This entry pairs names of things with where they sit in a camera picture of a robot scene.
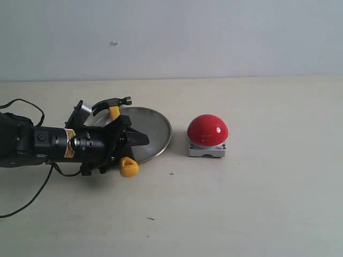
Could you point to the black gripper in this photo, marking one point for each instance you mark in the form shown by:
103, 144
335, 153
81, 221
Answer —
89, 143

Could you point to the yellow black claw hammer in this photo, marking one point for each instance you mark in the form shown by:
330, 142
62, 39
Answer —
115, 155

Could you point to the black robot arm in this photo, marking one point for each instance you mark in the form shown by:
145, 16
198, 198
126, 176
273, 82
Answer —
24, 144

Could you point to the red dome push button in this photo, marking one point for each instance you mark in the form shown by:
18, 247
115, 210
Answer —
207, 135

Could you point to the round stainless steel plate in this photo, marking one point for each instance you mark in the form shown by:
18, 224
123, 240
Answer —
153, 124

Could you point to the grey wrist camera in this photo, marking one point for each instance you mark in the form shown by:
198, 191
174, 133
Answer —
80, 114

